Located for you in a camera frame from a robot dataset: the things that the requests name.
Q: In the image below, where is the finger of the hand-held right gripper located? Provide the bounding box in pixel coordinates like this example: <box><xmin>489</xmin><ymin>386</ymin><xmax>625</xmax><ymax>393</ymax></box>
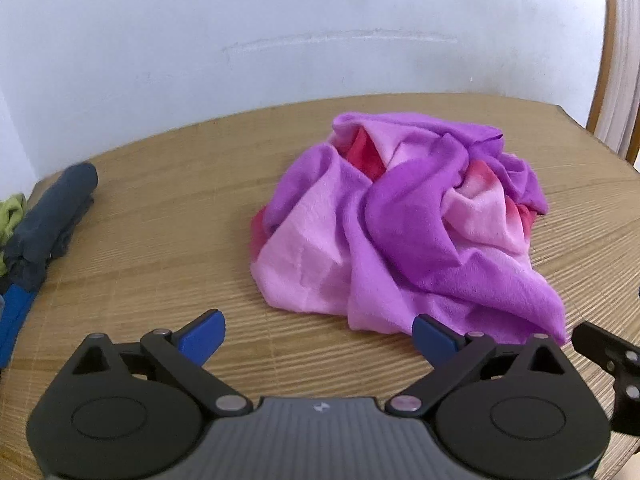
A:
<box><xmin>571</xmin><ymin>320</ymin><xmax>640</xmax><ymax>436</ymax></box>

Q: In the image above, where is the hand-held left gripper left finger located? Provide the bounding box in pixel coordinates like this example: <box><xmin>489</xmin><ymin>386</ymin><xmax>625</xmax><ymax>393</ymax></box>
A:
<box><xmin>72</xmin><ymin>309</ymin><xmax>253</xmax><ymax>418</ymax></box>

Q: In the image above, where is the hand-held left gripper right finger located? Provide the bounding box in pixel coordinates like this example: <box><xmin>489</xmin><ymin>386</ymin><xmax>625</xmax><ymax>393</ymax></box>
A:
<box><xmin>385</xmin><ymin>314</ymin><xmax>571</xmax><ymax>418</ymax></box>

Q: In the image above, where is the pink purple gradient cloth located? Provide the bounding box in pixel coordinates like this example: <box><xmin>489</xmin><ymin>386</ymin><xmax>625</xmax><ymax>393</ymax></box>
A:
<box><xmin>248</xmin><ymin>111</ymin><xmax>568</xmax><ymax>346</ymax></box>

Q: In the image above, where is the blue garment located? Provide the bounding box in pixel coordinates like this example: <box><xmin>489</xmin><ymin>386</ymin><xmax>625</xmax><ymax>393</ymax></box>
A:
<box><xmin>0</xmin><ymin>282</ymin><xmax>38</xmax><ymax>368</ymax></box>

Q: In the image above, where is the dark grey folded garment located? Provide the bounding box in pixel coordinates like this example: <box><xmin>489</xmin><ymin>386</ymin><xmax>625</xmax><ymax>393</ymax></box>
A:
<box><xmin>2</xmin><ymin>161</ymin><xmax>99</xmax><ymax>293</ymax></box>

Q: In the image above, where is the green garment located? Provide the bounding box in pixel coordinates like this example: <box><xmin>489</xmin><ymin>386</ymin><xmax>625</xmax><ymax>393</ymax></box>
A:
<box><xmin>0</xmin><ymin>193</ymin><xmax>27</xmax><ymax>276</ymax></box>

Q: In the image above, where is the wooden door frame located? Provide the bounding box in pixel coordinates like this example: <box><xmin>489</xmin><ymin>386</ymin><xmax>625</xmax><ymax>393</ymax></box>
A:
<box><xmin>586</xmin><ymin>0</ymin><xmax>640</xmax><ymax>166</ymax></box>

